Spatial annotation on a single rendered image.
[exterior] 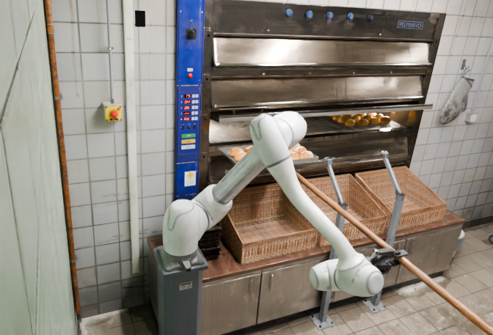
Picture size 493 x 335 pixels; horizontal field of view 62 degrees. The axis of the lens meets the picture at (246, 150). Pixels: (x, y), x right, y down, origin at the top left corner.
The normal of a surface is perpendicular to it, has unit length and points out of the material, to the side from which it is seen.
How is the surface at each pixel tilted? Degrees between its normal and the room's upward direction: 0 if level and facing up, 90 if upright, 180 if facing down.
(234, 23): 90
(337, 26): 90
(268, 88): 70
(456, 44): 90
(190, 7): 90
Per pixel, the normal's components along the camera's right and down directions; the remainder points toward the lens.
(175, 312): 0.41, 0.36
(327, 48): 0.41, 0.03
